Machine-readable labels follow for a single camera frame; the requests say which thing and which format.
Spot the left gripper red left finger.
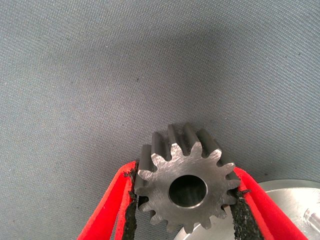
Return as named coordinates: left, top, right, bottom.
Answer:
left=76, top=160, right=139, bottom=240

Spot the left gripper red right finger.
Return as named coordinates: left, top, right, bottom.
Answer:
left=225, top=166, right=310, bottom=240

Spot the round metal carrier plate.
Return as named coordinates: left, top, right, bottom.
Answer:
left=174, top=179, right=320, bottom=240

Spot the steel spur gear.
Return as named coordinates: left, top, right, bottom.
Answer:
left=134, top=122, right=242, bottom=234

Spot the dark grey table cloth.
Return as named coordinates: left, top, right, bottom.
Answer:
left=0, top=0, right=320, bottom=240

